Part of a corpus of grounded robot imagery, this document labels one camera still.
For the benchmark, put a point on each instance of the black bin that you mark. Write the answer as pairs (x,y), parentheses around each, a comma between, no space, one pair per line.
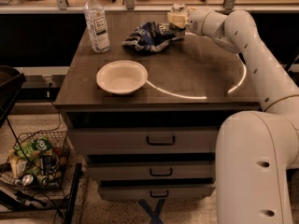
(11,81)

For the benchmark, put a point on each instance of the green snack bag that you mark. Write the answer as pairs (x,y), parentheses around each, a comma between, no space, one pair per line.
(32,152)

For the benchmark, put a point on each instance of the bottom grey drawer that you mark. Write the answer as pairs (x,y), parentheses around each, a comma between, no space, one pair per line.
(155,192)

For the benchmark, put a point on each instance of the crumpled blue chip bag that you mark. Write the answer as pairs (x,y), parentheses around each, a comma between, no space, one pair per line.
(152,36)

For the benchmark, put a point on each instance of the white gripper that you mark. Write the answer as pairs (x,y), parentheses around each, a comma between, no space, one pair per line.
(195,20)

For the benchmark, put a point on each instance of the wire basket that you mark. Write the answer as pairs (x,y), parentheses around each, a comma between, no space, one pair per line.
(53,168)

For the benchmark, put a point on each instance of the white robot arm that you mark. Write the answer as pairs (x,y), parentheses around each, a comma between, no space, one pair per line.
(254,149)

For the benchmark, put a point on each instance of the top grey drawer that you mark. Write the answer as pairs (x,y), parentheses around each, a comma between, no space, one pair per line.
(112,141)

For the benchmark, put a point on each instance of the silver can in basket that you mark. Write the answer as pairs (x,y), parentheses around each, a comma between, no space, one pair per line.
(27,180)

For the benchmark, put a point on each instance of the middle grey drawer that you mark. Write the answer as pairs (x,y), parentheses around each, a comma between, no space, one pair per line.
(151,170)

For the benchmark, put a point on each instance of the black stand leg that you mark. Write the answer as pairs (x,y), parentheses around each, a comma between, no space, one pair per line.
(73,194)

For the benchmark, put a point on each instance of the grey drawer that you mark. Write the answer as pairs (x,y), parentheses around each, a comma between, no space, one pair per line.
(112,141)
(151,170)
(155,192)

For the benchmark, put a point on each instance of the clear plastic water bottle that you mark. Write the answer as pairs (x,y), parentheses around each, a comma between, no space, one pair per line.
(97,26)

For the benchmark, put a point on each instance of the grey drawer cabinet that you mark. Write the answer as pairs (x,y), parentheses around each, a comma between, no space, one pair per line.
(191,83)

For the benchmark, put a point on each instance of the blue tape cross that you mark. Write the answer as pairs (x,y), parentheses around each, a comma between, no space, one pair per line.
(154,214)

